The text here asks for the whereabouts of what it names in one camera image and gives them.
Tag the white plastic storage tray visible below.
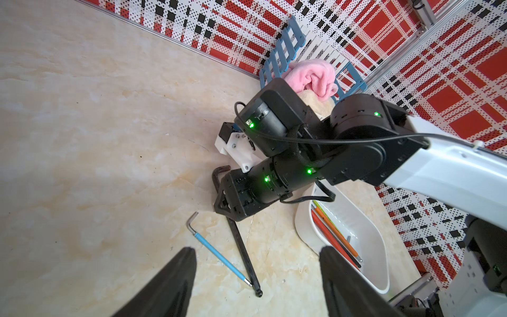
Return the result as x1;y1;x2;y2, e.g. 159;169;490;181
294;180;390;295

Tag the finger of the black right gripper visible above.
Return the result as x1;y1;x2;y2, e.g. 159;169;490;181
213;186;238;221

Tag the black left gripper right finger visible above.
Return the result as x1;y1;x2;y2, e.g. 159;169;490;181
320;246;402;316

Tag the blue white toy crib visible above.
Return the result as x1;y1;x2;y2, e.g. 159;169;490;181
259;17;368;102

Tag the light blue hex key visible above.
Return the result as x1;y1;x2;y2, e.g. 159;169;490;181
186;211;253;288

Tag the red hex key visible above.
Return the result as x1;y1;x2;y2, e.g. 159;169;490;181
312;210;360;269

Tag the long black hex key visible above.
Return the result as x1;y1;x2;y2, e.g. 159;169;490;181
212;165;263;298

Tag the green hex key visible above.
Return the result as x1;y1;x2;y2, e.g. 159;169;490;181
312;200;327;219

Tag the cream fluffy blanket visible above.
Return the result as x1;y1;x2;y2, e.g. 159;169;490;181
298;90;335;120

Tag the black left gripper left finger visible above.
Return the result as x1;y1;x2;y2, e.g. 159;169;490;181
114;247;197;316

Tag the pink towel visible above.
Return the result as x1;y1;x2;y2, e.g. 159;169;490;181
281;59;338;102

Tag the dark thin hex key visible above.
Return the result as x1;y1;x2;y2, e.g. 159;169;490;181
312;204;362;269

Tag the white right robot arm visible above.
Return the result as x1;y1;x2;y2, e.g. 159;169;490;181
213;78;506;316

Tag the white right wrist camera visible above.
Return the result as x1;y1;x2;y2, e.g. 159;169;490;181
215;122;267;173

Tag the orange hex key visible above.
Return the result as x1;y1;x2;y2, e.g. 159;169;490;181
322;216;363;263

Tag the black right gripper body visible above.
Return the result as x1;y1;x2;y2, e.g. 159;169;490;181
221;156;317;221

